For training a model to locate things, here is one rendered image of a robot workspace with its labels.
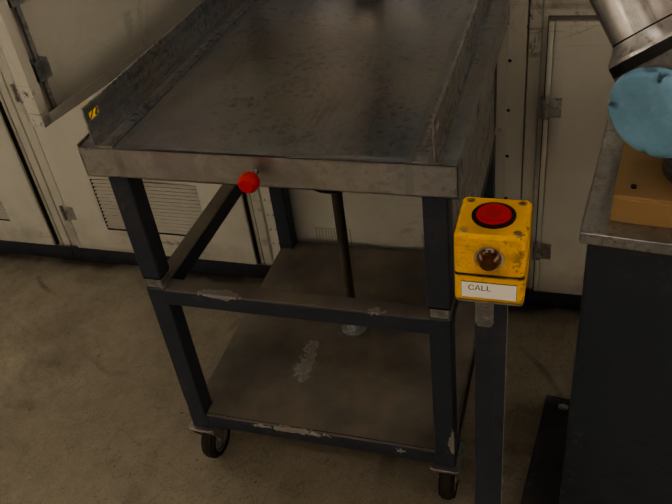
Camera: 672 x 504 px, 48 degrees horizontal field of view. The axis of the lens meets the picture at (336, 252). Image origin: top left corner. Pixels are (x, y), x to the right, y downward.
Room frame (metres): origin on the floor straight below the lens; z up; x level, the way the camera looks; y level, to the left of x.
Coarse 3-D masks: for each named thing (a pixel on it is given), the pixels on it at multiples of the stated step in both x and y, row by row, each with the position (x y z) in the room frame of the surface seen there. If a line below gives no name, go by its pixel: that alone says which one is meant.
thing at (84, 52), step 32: (0, 0) 1.23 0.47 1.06; (32, 0) 1.31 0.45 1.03; (64, 0) 1.38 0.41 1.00; (96, 0) 1.44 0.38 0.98; (128, 0) 1.52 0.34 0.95; (160, 0) 1.60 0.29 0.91; (192, 0) 1.69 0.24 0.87; (0, 32) 1.23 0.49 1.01; (32, 32) 1.29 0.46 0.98; (64, 32) 1.35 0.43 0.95; (96, 32) 1.42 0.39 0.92; (128, 32) 1.49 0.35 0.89; (160, 32) 1.58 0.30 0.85; (32, 64) 1.25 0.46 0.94; (64, 64) 1.33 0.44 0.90; (96, 64) 1.40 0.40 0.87; (128, 64) 1.43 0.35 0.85; (32, 96) 1.22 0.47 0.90; (64, 96) 1.31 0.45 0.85
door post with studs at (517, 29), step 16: (512, 0) 1.53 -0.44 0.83; (512, 16) 1.53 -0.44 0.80; (512, 32) 1.53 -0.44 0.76; (512, 48) 1.53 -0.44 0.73; (512, 64) 1.53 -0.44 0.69; (512, 80) 1.53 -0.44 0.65; (512, 96) 1.53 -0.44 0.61; (512, 112) 1.53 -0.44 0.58; (512, 128) 1.52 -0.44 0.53; (512, 144) 1.52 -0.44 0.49; (512, 160) 1.52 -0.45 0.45; (512, 176) 1.52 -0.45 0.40; (512, 192) 1.52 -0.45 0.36
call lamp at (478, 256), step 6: (486, 246) 0.66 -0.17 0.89; (480, 252) 0.65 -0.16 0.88; (486, 252) 0.65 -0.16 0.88; (492, 252) 0.65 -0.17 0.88; (498, 252) 0.65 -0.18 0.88; (474, 258) 0.66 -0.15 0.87; (480, 258) 0.65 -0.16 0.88; (486, 258) 0.64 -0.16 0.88; (492, 258) 0.64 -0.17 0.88; (498, 258) 0.65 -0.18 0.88; (480, 264) 0.65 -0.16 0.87; (486, 264) 0.64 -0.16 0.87; (492, 264) 0.64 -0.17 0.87; (498, 264) 0.64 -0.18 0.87; (486, 270) 0.64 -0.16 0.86; (492, 270) 0.64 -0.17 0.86
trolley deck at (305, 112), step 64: (320, 0) 1.65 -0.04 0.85; (384, 0) 1.59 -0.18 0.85; (448, 0) 1.54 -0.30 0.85; (256, 64) 1.35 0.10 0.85; (320, 64) 1.31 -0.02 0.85; (384, 64) 1.27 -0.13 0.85; (448, 64) 1.23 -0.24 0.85; (192, 128) 1.12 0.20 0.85; (256, 128) 1.09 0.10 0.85; (320, 128) 1.06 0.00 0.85; (384, 128) 1.03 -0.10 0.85; (384, 192) 0.93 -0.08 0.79; (448, 192) 0.90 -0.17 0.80
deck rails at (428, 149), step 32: (224, 0) 1.63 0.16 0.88; (256, 0) 1.70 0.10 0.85; (480, 0) 1.35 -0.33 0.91; (192, 32) 1.47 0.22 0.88; (224, 32) 1.53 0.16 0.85; (480, 32) 1.34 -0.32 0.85; (160, 64) 1.34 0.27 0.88; (192, 64) 1.38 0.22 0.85; (96, 96) 1.15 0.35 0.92; (128, 96) 1.22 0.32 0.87; (160, 96) 1.26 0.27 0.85; (448, 96) 1.02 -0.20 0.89; (96, 128) 1.12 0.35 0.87; (128, 128) 1.15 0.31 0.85; (448, 128) 1.00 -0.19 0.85; (416, 160) 0.92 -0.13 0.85
